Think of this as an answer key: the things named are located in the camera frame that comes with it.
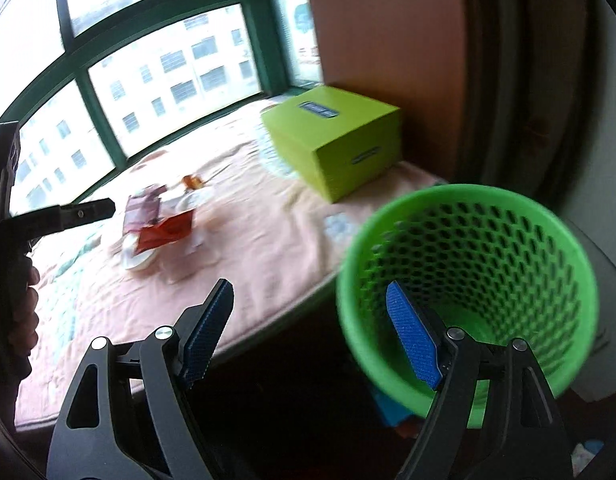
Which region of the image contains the person's left hand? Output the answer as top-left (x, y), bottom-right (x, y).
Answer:
top-left (9, 265), bottom-right (41, 377)

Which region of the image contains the round white lidded cup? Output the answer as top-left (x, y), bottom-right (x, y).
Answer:
top-left (120, 239), bottom-right (159, 272)

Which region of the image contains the brown wooden cabinet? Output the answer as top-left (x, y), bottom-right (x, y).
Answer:
top-left (305, 0), bottom-right (469, 187)

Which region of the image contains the lime green cardboard box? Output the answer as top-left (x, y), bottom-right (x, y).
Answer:
top-left (260, 85), bottom-right (403, 204)

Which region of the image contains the green mesh plastic basket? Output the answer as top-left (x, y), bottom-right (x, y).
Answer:
top-left (336, 184), bottom-right (599, 430)

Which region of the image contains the red snack wrapper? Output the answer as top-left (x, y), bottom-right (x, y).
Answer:
top-left (136, 211), bottom-right (195, 253)

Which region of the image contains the dark green window frame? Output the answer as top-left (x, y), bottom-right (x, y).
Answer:
top-left (0, 0), bottom-right (325, 213)

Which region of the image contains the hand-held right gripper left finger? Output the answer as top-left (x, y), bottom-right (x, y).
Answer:
top-left (47, 278), bottom-right (236, 480)

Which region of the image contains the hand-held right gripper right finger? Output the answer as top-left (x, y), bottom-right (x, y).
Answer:
top-left (385, 281), bottom-right (573, 480)

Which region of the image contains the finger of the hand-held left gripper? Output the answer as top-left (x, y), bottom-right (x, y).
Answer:
top-left (0, 198), bottom-right (115, 240)

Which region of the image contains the pink striped snack wrapper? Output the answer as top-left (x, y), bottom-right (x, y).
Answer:
top-left (124, 186), bottom-right (169, 235)

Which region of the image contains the dark curtain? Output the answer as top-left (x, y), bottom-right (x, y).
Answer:
top-left (458, 0), bottom-right (604, 211)

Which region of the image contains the pink printed blanket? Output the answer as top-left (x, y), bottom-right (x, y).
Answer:
top-left (15, 94), bottom-right (449, 431)

